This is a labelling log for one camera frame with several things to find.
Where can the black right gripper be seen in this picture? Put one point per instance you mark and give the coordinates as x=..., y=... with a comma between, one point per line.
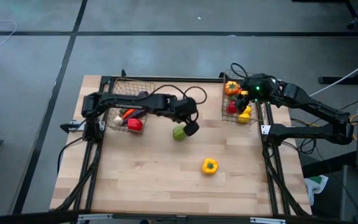
x=261, y=87

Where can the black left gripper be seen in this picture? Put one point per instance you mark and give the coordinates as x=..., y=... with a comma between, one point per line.
x=186, y=109

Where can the light green chayote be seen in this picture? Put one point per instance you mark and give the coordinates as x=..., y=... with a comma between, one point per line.
x=178, y=133

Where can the orange tomato with green stem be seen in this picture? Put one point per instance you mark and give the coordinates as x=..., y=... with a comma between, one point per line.
x=232, y=88

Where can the red apple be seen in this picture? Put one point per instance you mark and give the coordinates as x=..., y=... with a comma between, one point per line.
x=231, y=107

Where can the red bell pepper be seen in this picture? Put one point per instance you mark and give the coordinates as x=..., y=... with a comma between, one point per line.
x=135, y=124

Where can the orange carrot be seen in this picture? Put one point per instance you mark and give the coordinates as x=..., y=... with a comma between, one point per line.
x=129, y=113

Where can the yellow bell pepper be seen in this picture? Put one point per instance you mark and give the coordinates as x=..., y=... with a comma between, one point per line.
x=210, y=165

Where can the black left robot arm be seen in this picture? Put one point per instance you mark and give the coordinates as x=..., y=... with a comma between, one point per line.
x=129, y=101

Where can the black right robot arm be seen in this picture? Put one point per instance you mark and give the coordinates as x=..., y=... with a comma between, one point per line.
x=309, y=104

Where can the black basket clamp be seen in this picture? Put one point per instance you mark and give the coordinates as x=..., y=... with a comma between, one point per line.
x=123, y=73
x=223, y=75

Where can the white and green cloth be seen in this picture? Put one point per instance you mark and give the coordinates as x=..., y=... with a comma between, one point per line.
x=315, y=185

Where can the black mounting beam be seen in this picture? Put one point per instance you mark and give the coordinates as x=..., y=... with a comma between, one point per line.
x=26, y=217

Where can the black metal table frame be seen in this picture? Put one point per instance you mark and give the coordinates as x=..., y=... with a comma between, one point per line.
x=182, y=79

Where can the white metal bracket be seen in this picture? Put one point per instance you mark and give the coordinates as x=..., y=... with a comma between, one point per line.
x=95, y=216
x=266, y=220

